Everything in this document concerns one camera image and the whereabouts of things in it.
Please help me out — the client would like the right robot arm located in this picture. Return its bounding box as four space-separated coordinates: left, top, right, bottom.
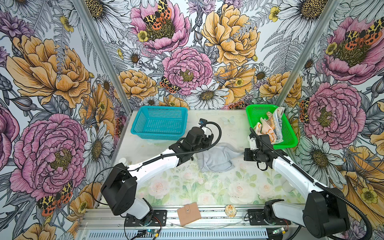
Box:
244 134 350 239

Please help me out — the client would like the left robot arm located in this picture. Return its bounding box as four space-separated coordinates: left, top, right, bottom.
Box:
101 127 214 226

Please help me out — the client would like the orange patterned white towel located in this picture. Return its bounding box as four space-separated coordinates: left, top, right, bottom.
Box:
254 112 277 145

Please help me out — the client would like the teal plastic basket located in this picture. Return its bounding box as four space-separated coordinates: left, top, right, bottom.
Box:
131 106 188 141

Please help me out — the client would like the striped grey patterned towel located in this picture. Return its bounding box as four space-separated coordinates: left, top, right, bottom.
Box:
272 107 285 144

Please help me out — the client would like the green plastic basket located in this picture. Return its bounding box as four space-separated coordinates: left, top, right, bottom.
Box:
246 105 298 150

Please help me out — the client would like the brown leather wallet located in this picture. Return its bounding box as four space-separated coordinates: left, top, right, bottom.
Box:
177 202 202 226

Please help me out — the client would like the small white bottle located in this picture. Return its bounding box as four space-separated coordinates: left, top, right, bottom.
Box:
119 158 128 166

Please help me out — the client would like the right black corrugated cable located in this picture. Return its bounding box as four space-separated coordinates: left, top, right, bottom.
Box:
249 127 373 240

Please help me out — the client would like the black corrugated cable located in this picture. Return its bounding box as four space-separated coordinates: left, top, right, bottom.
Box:
249 127 373 240
128 121 222 169

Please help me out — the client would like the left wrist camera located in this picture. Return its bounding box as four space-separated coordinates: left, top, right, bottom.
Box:
199 119 208 126

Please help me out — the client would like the left black corrugated cable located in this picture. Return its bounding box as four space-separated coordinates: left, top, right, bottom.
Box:
128 121 222 169

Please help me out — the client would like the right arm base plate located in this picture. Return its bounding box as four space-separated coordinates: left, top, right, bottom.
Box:
246 209 291 226

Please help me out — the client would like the aluminium front rail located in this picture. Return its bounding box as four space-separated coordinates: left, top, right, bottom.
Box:
76 205 313 240

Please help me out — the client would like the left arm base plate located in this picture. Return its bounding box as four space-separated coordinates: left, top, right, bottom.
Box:
124 210 168 227

